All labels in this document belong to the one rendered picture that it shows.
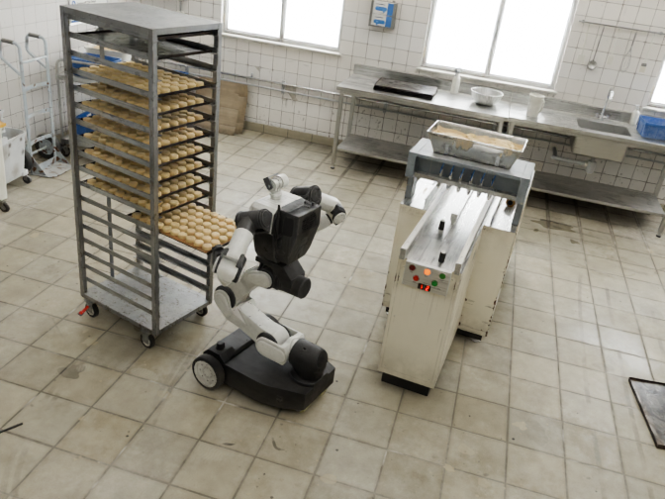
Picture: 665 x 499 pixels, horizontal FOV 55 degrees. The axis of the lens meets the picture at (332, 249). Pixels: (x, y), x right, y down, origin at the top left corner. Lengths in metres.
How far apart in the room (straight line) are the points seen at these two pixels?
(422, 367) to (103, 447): 1.70
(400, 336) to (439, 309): 0.30
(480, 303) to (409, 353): 0.75
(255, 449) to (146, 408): 0.63
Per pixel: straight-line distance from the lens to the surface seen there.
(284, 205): 3.12
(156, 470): 3.25
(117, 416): 3.54
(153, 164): 3.35
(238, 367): 3.54
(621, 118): 7.19
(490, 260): 4.04
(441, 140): 3.88
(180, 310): 4.02
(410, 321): 3.53
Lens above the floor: 2.37
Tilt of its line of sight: 27 degrees down
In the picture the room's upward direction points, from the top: 8 degrees clockwise
